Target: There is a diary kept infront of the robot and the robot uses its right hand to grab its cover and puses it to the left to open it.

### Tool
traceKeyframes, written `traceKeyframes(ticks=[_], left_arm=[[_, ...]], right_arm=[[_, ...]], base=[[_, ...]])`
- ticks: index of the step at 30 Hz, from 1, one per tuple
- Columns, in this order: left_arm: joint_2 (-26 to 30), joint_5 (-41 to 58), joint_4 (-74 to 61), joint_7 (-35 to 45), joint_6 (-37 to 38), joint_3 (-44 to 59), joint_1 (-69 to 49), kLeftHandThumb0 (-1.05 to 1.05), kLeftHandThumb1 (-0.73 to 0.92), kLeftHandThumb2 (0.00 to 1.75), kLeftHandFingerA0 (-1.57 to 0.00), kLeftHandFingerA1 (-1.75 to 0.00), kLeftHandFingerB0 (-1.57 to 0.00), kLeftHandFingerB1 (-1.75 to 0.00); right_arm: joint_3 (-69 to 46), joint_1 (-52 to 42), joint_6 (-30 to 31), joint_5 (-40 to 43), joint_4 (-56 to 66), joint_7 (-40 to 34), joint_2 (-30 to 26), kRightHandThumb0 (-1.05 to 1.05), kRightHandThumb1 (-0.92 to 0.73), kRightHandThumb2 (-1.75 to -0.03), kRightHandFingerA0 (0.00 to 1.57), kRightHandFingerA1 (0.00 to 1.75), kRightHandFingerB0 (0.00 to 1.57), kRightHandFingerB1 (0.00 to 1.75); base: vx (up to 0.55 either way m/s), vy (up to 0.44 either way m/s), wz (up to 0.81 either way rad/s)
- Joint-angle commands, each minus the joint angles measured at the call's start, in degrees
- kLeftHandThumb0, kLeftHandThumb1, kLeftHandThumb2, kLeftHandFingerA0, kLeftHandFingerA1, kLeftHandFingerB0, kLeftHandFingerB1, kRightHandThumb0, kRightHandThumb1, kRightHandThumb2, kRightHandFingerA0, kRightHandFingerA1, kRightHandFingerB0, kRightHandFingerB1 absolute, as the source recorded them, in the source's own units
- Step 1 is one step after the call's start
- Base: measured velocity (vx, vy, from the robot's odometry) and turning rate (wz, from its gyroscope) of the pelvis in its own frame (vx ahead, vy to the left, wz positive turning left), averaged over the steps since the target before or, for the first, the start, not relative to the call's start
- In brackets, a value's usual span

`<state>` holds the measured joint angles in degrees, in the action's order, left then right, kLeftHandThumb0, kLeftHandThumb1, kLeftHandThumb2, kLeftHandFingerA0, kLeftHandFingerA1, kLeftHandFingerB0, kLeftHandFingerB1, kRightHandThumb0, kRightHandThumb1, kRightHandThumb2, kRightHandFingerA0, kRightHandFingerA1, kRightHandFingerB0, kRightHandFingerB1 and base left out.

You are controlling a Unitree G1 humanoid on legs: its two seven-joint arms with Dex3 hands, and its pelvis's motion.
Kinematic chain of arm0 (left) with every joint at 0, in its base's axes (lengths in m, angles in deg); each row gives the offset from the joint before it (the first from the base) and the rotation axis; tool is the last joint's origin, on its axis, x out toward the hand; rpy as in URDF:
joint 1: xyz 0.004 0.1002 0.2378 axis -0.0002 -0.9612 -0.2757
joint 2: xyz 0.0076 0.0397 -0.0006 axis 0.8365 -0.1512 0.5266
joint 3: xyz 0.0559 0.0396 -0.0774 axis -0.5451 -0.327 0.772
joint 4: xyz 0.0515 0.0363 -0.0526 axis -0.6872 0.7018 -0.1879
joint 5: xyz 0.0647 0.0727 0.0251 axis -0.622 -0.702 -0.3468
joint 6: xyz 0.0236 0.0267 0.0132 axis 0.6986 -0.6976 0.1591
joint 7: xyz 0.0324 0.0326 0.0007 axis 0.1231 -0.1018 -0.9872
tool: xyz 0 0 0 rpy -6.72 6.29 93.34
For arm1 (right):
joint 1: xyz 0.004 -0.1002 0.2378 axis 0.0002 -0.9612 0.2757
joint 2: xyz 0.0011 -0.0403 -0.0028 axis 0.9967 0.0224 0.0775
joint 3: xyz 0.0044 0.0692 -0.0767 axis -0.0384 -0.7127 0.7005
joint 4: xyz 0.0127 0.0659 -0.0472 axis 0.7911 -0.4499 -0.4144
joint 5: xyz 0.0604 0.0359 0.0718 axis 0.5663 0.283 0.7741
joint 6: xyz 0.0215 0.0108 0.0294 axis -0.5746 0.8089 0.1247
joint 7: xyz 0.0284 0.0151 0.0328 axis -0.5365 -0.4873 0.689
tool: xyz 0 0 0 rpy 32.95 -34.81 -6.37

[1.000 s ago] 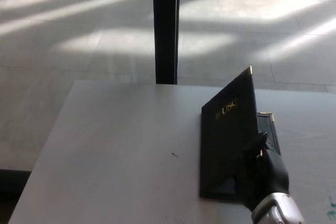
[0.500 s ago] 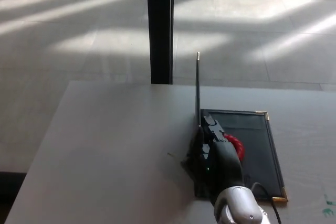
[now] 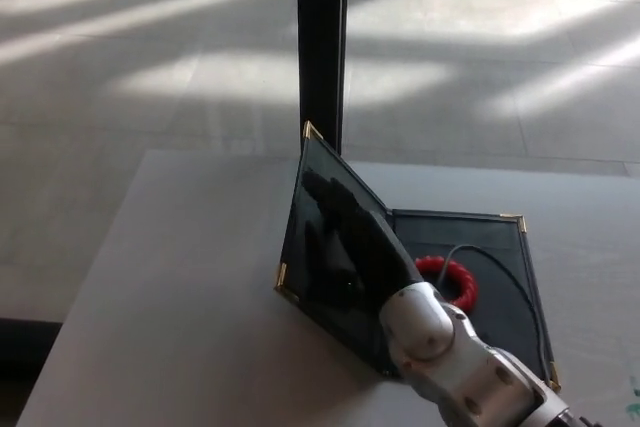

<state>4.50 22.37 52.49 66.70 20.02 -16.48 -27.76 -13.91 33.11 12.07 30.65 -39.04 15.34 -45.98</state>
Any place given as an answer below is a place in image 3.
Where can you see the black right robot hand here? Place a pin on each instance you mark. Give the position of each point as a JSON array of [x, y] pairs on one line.
[[370, 262]]

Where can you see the black USC diary gold corners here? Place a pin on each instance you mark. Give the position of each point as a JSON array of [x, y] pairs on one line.
[[320, 257]]

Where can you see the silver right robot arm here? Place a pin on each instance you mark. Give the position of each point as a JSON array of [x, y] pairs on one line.
[[450, 357]]

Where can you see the black vertical pillar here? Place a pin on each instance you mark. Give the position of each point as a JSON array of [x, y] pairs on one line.
[[320, 47]]

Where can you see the black low floor object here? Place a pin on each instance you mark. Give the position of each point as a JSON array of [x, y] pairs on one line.
[[22, 372]]

